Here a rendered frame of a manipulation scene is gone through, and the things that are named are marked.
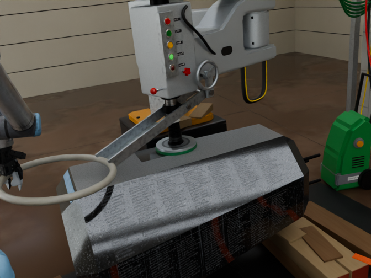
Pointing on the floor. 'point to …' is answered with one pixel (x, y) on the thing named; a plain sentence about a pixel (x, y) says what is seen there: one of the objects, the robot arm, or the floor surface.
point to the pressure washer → (348, 150)
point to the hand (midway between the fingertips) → (15, 186)
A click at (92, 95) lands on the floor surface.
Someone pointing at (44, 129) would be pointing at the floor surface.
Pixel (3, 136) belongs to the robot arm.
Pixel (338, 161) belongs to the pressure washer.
